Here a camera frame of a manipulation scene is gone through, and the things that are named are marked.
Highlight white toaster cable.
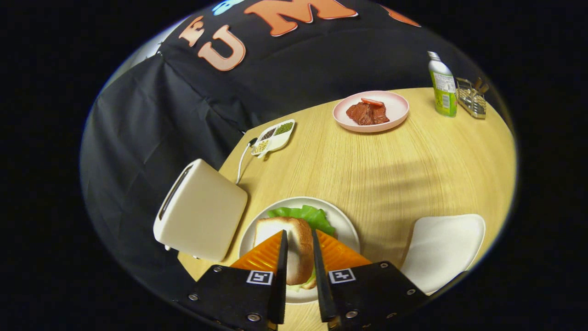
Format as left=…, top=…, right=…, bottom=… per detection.
left=236, top=137, right=258, bottom=184

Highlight white square dish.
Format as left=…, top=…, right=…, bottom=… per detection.
left=401, top=214, right=486, bottom=296

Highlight toasted bread slice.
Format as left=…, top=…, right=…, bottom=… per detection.
left=254, top=217, right=314, bottom=286

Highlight green lettuce leaf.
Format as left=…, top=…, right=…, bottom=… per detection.
left=268, top=205, right=337, bottom=291

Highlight metal wire holder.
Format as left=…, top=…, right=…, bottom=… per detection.
left=456, top=77, right=490, bottom=120

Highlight brown meat slices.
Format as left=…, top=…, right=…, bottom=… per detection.
left=346, top=102, right=390, bottom=126

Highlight green label bottle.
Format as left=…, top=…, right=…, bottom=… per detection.
left=428, top=51, right=458, bottom=117

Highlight white divided dish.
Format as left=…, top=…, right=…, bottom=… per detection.
left=251, top=119, right=296, bottom=159

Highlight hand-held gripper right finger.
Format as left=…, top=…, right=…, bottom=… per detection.
left=311, top=229, right=430, bottom=331

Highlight white toaster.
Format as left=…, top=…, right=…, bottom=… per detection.
left=153, top=159, right=249, bottom=263

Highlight black backdrop cloth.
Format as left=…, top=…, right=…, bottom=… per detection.
left=80, top=0, right=487, bottom=299

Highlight white round plate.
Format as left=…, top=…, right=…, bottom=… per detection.
left=238, top=197, right=361, bottom=305

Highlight pink plate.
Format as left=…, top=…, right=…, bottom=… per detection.
left=333, top=91, right=410, bottom=133

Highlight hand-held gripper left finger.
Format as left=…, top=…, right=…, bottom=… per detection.
left=186, top=230, right=288, bottom=331

